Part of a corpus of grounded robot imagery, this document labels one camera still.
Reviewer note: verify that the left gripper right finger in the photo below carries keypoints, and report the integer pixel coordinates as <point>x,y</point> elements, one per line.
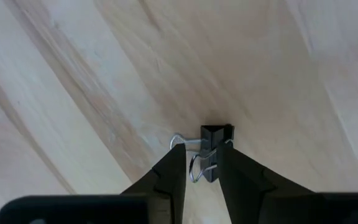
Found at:
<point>250,193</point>

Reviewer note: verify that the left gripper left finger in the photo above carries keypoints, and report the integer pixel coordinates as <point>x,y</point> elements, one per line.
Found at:
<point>169,180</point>

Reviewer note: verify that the black binder clip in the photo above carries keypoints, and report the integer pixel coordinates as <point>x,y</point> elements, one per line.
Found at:
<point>210,137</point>

